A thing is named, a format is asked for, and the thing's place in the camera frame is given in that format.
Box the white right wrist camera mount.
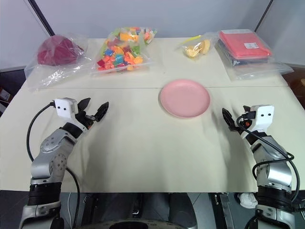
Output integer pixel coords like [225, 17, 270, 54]
[250, 104, 275, 132]

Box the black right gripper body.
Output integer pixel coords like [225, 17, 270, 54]
[234, 110, 257, 134]

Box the bag of yellow items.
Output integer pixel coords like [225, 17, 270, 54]
[175, 32, 219, 59]

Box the clear bag with folded cloths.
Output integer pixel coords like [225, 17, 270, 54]
[215, 29, 294, 83]

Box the clear bag with red item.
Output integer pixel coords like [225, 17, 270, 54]
[24, 31, 92, 93]

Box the brown wooden furniture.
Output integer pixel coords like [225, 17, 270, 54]
[282, 62, 305, 101]

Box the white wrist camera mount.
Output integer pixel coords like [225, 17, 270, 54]
[52, 97, 79, 119]
[250, 104, 275, 132]

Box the clear bag of colourful blocks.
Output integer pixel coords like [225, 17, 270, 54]
[90, 26, 159, 77]

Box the pink round plate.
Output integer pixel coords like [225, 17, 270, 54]
[160, 79, 212, 118]

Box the black metal table leg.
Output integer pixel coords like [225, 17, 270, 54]
[213, 192, 236, 229]

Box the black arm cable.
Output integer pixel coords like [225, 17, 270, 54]
[26, 102, 81, 229]
[237, 114, 301, 206]

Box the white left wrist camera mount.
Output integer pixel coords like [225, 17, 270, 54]
[52, 97, 79, 119]

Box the cream tablecloth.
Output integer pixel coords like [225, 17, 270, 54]
[0, 37, 305, 193]

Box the black slanted frame pole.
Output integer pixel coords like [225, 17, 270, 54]
[28, 0, 57, 37]
[253, 0, 275, 33]

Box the dark red soft item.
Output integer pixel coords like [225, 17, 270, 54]
[37, 35, 85, 66]

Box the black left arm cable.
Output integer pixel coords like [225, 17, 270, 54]
[26, 102, 81, 229]

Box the dark cabinet with boxes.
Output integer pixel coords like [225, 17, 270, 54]
[0, 65, 26, 118]

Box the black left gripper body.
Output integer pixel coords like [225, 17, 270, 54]
[75, 110, 95, 131]

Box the white crumpled cloth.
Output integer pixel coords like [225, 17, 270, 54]
[236, 192, 258, 209]

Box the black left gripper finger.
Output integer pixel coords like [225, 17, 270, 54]
[91, 102, 110, 122]
[77, 97, 92, 113]

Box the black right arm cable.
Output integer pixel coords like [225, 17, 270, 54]
[237, 114, 301, 206]

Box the red folded cloth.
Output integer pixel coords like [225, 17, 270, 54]
[219, 30, 273, 59]

